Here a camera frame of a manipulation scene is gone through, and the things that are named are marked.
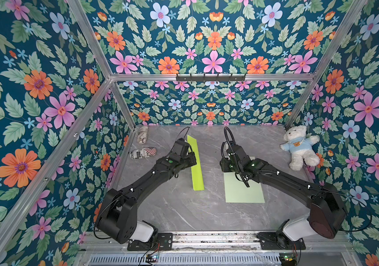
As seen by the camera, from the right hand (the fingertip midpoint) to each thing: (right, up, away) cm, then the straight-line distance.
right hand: (222, 162), depth 84 cm
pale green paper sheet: (+8, -16, +4) cm, 19 cm away
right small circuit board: (+28, -41, -13) cm, 51 cm away
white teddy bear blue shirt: (+49, +7, +14) cm, 52 cm away
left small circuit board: (-33, -41, -13) cm, 54 cm away
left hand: (-13, +2, +1) cm, 13 cm away
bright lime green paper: (-13, -9, 0) cm, 16 cm away
